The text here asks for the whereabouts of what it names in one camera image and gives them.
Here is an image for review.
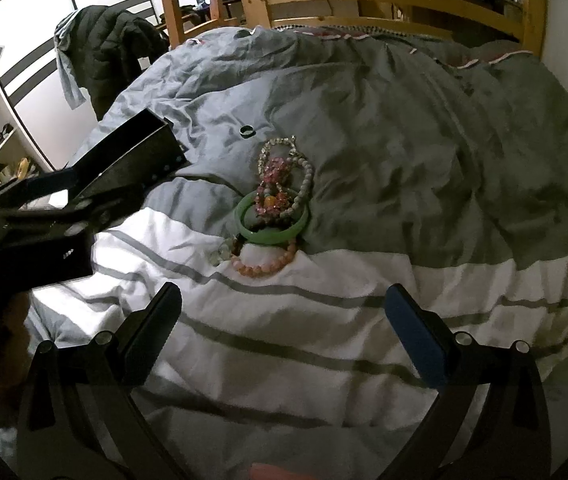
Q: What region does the green jade bangle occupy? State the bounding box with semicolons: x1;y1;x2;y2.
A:
234;192;310;246

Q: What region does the grey shirt on chair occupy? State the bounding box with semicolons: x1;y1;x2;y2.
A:
53;10;86;110

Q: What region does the black puffer jacket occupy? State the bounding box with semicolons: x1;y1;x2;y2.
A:
67;6;170;119

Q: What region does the white sliding wardrobe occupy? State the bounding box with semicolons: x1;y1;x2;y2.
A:
0;0;157;169

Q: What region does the black open box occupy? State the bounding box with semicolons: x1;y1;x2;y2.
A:
68;110;187;204

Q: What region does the right hand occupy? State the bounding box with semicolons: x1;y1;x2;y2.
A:
249;463;315;480

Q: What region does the pale bead necklace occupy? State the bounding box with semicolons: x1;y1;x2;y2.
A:
257;134;315;219

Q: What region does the grey white striped duvet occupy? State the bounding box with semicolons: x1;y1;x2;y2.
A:
26;28;568;479

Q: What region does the pink red bead bracelet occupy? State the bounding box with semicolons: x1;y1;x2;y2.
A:
254;155;298;224

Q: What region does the white shelf unit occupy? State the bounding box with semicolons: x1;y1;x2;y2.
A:
0;128;53;183

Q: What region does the wooden bed frame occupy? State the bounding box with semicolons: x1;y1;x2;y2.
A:
241;0;547;56

